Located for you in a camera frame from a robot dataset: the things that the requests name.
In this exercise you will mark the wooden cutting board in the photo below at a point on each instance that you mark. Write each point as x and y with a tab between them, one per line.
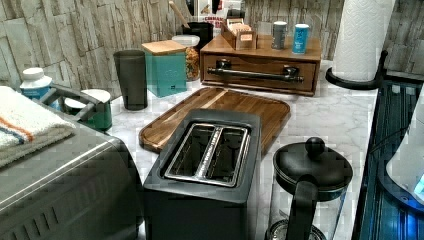
273	113

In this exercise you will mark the white paper towel roll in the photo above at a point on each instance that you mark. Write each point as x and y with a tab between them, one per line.
361	37

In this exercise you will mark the black drawer handle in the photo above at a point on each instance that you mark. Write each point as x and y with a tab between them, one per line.
223	67

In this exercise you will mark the white capped blue bottle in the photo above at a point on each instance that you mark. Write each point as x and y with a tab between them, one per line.
35	83

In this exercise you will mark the wooden spoon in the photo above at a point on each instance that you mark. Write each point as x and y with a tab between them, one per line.
178	14

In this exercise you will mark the black two-slot toaster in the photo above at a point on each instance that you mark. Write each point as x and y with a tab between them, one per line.
205	183

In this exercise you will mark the wooden drawer box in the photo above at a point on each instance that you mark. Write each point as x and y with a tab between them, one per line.
263	59

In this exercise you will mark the silver toaster oven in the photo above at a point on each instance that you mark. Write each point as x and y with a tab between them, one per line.
83	187

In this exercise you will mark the black utensil holder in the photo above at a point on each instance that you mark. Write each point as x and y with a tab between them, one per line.
203	30

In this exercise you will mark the grey spice shaker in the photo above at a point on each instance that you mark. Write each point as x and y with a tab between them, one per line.
278	35

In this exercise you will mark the glass jar with white lid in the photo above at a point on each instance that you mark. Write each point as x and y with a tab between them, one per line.
190	43

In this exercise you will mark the teal canister with wooden lid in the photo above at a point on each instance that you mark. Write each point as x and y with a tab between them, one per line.
165	67

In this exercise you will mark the cinnamon oat bites cereal box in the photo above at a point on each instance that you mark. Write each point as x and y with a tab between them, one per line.
215	11

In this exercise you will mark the dark grey tumbler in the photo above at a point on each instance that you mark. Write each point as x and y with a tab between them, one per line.
131	73

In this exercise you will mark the striped white towel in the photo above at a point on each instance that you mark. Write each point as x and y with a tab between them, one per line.
25	126

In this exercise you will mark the green mug with white lid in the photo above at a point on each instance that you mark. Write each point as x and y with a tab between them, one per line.
101	120

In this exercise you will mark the blue spice shaker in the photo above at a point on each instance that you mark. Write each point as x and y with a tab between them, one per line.
300	38

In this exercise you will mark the black french press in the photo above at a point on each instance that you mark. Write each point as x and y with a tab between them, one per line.
308	191

